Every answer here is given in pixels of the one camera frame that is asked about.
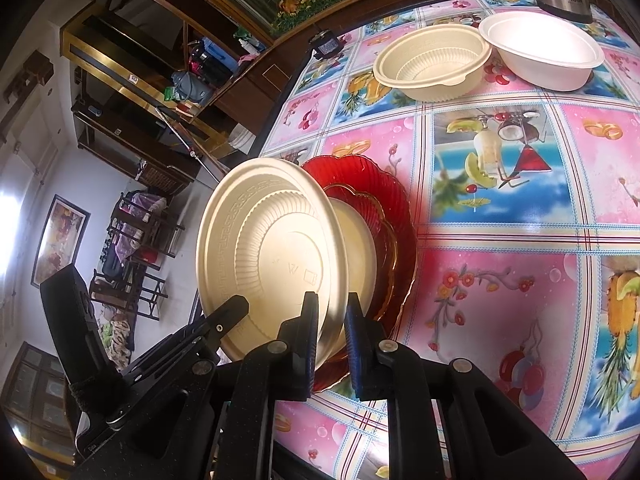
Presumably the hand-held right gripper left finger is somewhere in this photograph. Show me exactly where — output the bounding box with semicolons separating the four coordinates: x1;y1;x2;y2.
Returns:
75;292;321;480

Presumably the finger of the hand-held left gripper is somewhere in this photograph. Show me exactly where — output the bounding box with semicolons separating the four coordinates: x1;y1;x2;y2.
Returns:
171;295;250;352

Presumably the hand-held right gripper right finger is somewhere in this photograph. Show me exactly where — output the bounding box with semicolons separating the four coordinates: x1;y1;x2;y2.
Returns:
344;292;586;480

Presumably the beige plastic bowl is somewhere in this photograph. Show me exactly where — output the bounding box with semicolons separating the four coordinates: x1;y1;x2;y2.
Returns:
373;23;493;102
196;157;349;365

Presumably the small red scalloped plate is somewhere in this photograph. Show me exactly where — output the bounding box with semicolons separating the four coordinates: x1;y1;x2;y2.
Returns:
322;183;399;326

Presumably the large red scalloped plate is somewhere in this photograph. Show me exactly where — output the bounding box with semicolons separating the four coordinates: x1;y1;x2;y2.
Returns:
300;155;419;394

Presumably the dark wooden chair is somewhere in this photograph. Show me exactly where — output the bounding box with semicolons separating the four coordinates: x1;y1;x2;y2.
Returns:
107;191;186;261
90;267;167;322

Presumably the glass door cabinet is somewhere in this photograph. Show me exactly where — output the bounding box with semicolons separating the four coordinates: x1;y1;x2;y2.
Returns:
0;342;86;476

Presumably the fruit print tablecloth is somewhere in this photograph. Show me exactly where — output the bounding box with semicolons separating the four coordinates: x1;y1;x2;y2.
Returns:
252;0;640;480

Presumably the wicker basket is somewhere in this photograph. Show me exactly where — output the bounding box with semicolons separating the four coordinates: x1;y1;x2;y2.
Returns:
135;160;196;197

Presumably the white plastic bucket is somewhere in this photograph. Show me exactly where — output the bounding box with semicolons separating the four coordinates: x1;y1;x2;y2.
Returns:
227;125;258;153

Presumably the gold framed media cabinet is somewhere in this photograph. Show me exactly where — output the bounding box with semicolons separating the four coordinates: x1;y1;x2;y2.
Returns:
60;12;236;181

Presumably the dark wooden cabinet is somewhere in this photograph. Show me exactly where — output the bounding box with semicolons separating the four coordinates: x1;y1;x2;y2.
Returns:
185;10;326;136

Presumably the small black device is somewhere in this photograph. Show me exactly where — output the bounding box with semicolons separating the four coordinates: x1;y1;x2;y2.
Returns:
311;31;345;58

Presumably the large white bowl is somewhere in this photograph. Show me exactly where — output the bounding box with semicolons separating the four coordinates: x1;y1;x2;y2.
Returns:
478;11;605;92

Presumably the framed wall picture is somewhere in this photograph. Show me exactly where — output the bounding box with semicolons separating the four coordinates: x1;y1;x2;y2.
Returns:
31;195;92;288

